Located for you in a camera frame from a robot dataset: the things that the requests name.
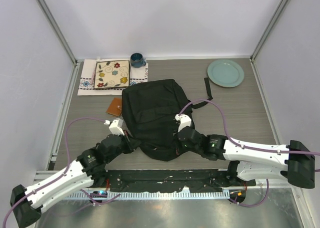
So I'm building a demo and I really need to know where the black student backpack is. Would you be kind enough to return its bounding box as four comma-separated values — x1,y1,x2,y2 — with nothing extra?
122,79,208,161

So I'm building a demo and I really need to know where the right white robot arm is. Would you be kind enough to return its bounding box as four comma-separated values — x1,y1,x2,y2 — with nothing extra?
177,126,316,189

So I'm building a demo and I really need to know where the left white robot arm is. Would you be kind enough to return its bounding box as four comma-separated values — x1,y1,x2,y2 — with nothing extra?
9,134,140,228

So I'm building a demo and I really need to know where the brown leather wallet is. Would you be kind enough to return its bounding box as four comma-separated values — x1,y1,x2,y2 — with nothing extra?
106,98,122,117

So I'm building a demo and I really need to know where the floral square ceramic plate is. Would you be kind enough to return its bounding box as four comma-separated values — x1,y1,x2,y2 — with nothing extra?
94,60,130,90

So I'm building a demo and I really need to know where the light teal round plate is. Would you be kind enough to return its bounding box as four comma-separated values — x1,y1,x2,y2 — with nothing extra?
207,59,245,88

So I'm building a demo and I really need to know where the dark blue ceramic cup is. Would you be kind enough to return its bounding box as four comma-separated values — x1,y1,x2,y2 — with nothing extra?
130,53,147,68

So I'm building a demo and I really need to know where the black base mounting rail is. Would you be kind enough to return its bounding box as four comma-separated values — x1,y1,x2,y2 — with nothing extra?
105,169,247,193

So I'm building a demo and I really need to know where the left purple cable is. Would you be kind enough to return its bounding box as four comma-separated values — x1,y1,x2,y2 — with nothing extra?
2,117,121,228

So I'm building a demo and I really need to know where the purple cable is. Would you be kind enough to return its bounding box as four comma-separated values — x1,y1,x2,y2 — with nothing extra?
178,99,320,208
2,117,121,228

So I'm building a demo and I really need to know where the white slotted cable duct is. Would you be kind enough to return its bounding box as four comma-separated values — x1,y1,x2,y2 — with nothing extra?
64,190,230,201

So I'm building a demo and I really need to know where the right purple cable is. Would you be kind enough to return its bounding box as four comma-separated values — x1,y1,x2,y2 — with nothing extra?
178,99,320,208

